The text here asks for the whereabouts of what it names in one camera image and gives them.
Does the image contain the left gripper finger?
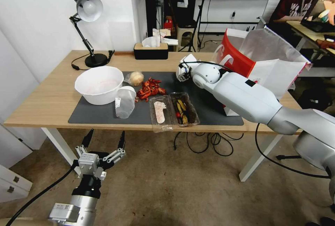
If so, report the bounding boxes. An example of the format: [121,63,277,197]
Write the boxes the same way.
[102,131,126,165]
[75,128,95,158]

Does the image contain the clear disposable takeout box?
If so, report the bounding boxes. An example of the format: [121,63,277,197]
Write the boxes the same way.
[149,92,201,134]

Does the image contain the bun in clear bag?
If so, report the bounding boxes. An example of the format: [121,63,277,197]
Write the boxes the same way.
[123,71,145,87]

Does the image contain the black tissue box wooden lid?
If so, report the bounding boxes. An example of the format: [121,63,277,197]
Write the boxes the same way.
[133,42,169,60]

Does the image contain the red and white delivery bag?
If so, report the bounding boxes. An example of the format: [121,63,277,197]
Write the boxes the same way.
[211,28,313,117]

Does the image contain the black bag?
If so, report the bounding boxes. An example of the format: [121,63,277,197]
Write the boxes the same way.
[298,89,332,112]

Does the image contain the dark grey table mat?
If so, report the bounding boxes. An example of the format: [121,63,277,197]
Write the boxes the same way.
[68,71,245,126]

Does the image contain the clear plastic cup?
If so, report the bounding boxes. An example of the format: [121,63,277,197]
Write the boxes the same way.
[114,86,137,119]

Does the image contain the pink-stained white paper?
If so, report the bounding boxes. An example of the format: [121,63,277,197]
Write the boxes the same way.
[154,101,168,125]

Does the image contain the white plastic bowl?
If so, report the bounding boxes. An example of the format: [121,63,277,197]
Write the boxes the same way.
[74,66,125,106]

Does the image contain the red food scraps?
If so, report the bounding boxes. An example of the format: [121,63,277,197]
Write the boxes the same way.
[135,77,168,103]

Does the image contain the wooden table with white legs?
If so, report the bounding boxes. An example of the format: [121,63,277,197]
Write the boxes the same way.
[3,50,305,182]

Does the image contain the yellow-brown peel scraps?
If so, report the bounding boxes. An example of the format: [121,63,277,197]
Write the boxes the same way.
[175,99,191,126]

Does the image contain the white cabinet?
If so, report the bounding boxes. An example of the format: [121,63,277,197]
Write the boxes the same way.
[0,30,48,203]

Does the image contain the white tissue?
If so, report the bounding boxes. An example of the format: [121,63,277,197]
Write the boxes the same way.
[141,36,161,48]

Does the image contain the white papers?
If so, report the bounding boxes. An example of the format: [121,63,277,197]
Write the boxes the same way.
[152,28,179,46]

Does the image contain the beige plastic stool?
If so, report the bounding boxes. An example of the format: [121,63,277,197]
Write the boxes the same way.
[174,24,198,52]

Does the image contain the black desk lamp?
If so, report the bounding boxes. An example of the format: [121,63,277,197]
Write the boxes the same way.
[69,0,109,68]

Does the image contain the black tripod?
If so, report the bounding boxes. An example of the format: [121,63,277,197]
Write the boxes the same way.
[180,0,218,51]

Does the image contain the black laptop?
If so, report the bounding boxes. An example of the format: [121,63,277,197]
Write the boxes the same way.
[300,0,335,34]

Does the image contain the white paper cup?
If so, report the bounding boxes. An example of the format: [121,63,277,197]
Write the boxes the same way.
[318,10,331,24]

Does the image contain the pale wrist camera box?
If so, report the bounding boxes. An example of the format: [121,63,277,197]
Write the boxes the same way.
[78,153,99,179]

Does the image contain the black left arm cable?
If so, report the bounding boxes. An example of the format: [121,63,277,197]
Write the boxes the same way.
[5,166,80,226]

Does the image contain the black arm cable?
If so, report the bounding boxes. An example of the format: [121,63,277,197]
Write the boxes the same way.
[255,122,331,179]
[5,166,80,226]

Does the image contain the black lamp cable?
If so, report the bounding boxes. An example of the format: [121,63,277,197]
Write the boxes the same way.
[71,50,116,71]

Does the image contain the black floor cables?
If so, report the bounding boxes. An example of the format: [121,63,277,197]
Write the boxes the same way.
[173,131,244,157]

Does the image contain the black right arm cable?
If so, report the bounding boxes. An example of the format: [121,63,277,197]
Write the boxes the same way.
[255,122,331,179]

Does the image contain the wooden desk with white frame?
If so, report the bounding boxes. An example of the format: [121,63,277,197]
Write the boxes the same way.
[286,20,335,78]

